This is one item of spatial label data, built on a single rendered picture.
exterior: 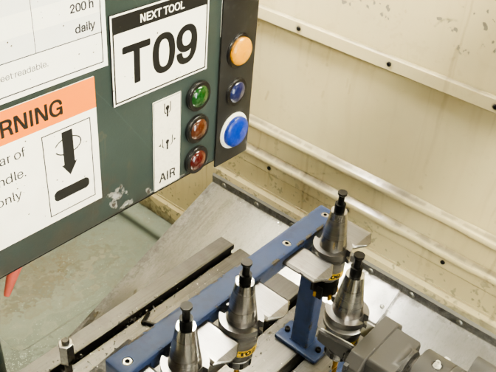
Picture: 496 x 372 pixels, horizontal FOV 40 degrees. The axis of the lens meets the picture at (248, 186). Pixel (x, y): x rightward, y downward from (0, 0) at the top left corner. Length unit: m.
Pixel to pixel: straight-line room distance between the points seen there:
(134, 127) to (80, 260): 1.49
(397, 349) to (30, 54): 0.69
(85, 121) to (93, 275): 1.48
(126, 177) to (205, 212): 1.24
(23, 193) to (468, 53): 0.95
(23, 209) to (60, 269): 1.49
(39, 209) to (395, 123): 1.01
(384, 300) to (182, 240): 0.53
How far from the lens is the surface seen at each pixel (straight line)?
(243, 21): 0.59
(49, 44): 0.46
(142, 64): 0.52
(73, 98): 0.48
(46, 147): 0.49
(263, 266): 1.03
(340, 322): 0.97
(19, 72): 0.45
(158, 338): 0.93
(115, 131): 0.52
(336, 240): 1.07
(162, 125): 0.56
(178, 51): 0.54
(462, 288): 1.52
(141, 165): 0.56
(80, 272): 1.97
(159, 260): 1.75
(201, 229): 1.76
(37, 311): 1.89
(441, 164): 1.40
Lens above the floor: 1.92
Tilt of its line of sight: 36 degrees down
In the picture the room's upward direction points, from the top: 5 degrees clockwise
